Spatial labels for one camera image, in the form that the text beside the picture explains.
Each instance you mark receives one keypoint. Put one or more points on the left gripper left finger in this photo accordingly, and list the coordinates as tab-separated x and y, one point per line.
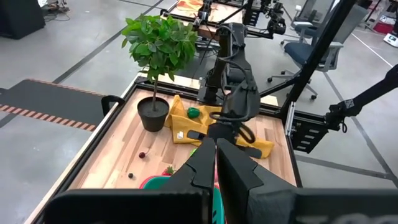
199	174

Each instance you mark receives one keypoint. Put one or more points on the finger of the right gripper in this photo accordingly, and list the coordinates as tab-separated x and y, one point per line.
252	152
196	135

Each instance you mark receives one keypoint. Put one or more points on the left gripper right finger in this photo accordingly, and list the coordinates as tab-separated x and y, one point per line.
236	174

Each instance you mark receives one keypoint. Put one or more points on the dark green toy pepper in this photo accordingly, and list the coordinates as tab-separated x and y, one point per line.
193	113

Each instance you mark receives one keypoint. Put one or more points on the teal basket with pink rim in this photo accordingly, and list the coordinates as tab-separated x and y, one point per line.
155	183

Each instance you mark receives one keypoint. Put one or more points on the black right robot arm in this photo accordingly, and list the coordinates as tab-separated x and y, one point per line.
241	99

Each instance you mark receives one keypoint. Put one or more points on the small white cloth label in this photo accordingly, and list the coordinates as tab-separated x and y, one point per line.
180	135

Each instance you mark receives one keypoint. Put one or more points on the mustard yellow cloth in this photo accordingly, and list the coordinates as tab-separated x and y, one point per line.
183	124

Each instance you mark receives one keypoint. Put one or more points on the toy strawberry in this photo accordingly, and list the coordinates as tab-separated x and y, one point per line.
168	171

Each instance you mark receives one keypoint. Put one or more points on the dark red toy cherry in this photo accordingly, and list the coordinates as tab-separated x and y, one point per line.
142	155

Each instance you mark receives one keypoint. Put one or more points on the leafy tree in black pot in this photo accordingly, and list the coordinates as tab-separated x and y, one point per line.
160	46

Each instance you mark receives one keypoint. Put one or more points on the blue office chair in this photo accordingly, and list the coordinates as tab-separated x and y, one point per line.
298	51

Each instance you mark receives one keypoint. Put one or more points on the background robot workstation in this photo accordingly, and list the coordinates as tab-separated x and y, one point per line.
217	12

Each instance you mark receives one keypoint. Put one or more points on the grey office chair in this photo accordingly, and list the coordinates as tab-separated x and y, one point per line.
303	26

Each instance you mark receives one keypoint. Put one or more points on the black mat with striped edges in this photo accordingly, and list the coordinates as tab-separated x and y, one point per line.
46	99

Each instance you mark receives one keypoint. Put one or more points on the white sign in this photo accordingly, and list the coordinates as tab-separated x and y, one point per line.
391	40

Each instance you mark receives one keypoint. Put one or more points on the black cabinet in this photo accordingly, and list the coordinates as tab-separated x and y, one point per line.
18	18

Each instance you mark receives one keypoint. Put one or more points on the silver frame bracket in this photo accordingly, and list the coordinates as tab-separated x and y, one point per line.
289	121

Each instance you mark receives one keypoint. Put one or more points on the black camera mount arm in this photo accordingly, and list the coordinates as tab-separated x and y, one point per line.
367	96

